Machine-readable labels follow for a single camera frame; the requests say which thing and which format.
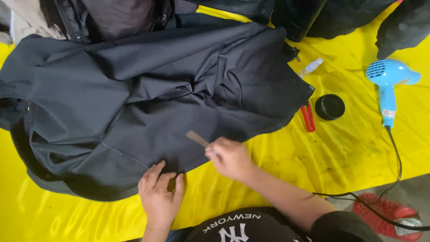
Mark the person's right hand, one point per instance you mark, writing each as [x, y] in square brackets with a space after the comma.
[230, 158]

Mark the person's left hand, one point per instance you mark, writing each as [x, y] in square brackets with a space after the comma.
[159, 198]

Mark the person's right fingers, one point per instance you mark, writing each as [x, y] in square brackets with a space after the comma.
[215, 149]

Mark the small brown wooden stick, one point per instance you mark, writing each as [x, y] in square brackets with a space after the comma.
[198, 138]

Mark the dark navy jacket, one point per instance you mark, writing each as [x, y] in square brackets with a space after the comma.
[151, 100]

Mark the person's black printed shirt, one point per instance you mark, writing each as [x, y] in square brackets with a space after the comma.
[255, 228]

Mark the red plastic clip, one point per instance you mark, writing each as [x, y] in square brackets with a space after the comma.
[308, 118]

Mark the yellow plastic sheet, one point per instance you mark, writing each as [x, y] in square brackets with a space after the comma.
[336, 151]

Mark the black round tin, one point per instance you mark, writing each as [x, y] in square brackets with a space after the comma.
[329, 107]

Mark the small clear spray bottle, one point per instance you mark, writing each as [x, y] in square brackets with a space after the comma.
[309, 68]

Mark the pile of dark garments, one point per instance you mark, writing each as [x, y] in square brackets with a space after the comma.
[302, 16]

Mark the blue hair dryer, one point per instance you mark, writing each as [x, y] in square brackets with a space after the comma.
[388, 84]

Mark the red plastic basket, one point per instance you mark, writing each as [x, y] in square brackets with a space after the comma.
[389, 216]

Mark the beige garment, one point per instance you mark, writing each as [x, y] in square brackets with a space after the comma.
[23, 20]

